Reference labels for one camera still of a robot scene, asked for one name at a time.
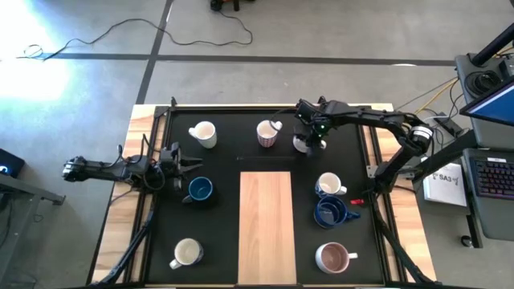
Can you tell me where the black power strip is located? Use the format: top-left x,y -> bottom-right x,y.
435,112 -> 465,137

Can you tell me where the long black floor cable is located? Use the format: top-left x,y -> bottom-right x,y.
15,10 -> 254,62

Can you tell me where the pink patterned white mug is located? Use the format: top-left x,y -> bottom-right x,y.
255,119 -> 284,149

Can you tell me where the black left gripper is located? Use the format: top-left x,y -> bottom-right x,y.
159,149 -> 204,192

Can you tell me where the olive green mug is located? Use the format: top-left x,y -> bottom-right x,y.
292,134 -> 327,155

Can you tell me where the black backlit keyboard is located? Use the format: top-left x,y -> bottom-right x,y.
469,156 -> 514,201

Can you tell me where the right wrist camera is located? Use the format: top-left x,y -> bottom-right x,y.
295,99 -> 318,121

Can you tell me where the small coiled cable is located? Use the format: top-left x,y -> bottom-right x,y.
22,43 -> 44,58

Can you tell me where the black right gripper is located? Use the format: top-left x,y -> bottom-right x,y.
292,100 -> 342,157

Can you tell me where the computer monitor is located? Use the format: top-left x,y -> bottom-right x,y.
459,78 -> 514,128

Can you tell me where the coiled black cable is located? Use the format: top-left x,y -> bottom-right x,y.
464,70 -> 503,97

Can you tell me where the black diagonal support bar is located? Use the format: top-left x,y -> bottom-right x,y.
413,130 -> 479,181

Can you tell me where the plain white mug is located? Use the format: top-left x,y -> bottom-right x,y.
187,120 -> 218,150

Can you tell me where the black pole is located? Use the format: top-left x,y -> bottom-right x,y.
470,23 -> 514,67

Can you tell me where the grey cart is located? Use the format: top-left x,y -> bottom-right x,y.
454,51 -> 514,242

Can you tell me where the black metal table frame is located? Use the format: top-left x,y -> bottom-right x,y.
86,96 -> 439,289

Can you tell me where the yellow cable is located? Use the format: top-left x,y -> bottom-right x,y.
413,78 -> 459,116

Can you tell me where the black device with blue light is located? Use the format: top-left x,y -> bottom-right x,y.
0,148 -> 26,179

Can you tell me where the wide dark blue mug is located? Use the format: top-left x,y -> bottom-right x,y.
312,195 -> 361,230

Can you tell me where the white mug blue interior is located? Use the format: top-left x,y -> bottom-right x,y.
314,171 -> 349,198

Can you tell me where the black table mat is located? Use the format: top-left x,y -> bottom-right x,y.
145,108 -> 386,286

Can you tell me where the grey desk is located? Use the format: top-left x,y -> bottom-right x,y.
0,173 -> 67,282

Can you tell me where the black and orange object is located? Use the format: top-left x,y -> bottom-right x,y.
209,0 -> 242,12

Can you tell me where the cream mug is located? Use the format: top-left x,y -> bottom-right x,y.
169,237 -> 205,271

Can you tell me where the light wooden board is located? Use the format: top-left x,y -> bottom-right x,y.
238,171 -> 297,286

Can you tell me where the white paper box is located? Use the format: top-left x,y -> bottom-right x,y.
422,161 -> 469,208

